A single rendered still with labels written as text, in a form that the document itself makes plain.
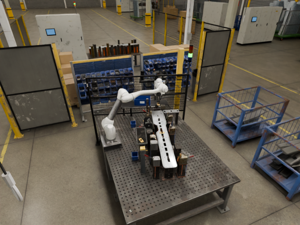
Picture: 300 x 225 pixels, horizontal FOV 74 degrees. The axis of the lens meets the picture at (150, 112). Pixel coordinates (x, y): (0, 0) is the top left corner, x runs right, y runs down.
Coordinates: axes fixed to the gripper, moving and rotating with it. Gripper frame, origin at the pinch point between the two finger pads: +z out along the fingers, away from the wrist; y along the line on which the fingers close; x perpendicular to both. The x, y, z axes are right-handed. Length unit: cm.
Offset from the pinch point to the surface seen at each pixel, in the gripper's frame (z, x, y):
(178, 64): -43, 58, 45
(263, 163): 112, -51, 193
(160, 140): 29, -66, -5
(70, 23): -36, 606, -274
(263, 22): 12, 894, 746
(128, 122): 59, 28, -53
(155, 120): 29.1, -11.8, -5.7
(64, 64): 56, 387, -263
